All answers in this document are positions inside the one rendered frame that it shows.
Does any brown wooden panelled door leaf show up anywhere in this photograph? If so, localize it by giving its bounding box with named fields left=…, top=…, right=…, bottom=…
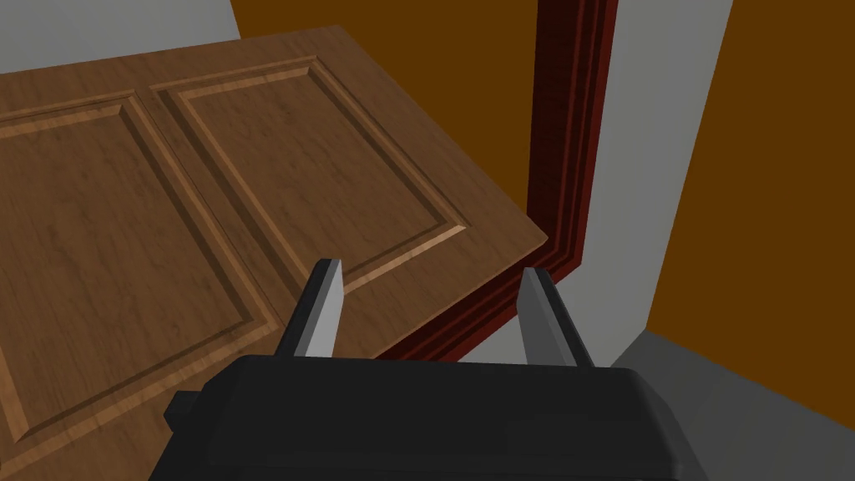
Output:
left=0, top=24, right=550, bottom=481

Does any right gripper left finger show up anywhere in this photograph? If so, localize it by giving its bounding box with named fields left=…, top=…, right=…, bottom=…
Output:
left=274, top=258, right=345, bottom=359

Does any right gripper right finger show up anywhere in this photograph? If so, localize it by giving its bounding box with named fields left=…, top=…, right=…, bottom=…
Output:
left=516, top=266, right=595, bottom=368

